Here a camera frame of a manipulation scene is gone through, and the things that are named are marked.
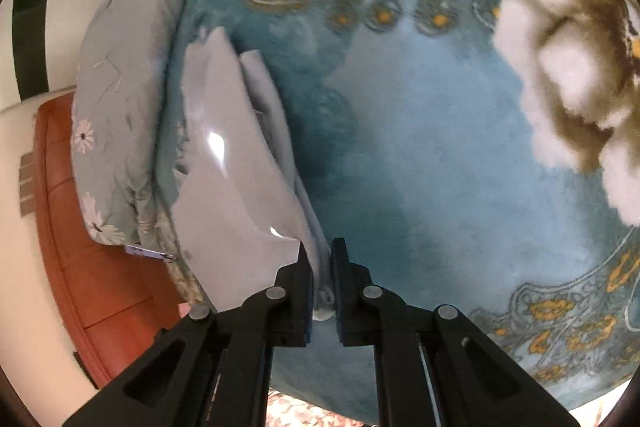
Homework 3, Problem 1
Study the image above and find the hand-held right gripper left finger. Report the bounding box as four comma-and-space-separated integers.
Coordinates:
62, 242, 313, 427

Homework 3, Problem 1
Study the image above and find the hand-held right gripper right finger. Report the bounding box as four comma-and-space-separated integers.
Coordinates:
332, 237, 576, 427

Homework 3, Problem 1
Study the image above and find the pale printed t-shirt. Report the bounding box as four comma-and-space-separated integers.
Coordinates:
172, 27, 336, 320

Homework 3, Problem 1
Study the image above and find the orange wooden headboard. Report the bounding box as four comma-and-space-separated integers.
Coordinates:
32, 94, 201, 389

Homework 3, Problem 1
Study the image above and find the daisy print grey duvet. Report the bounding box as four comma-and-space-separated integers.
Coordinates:
71, 0, 231, 253

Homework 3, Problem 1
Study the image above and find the white wardrobe with black stripe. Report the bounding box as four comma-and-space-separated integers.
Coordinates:
10, 0, 151, 108

